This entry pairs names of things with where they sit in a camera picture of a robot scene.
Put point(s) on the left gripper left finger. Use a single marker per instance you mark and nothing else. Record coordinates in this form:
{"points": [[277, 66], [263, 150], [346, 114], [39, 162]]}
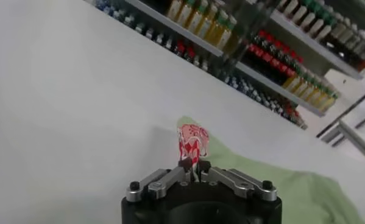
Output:
{"points": [[158, 185]]}

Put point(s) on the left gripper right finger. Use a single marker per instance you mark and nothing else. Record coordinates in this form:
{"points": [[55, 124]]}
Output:
{"points": [[243, 185]]}

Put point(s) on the green polo shirt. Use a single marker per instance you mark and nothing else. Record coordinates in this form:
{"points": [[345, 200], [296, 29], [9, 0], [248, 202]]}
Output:
{"points": [[292, 198]]}

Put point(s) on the white metal-frame table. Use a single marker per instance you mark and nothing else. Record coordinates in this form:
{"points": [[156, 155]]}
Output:
{"points": [[356, 140]]}

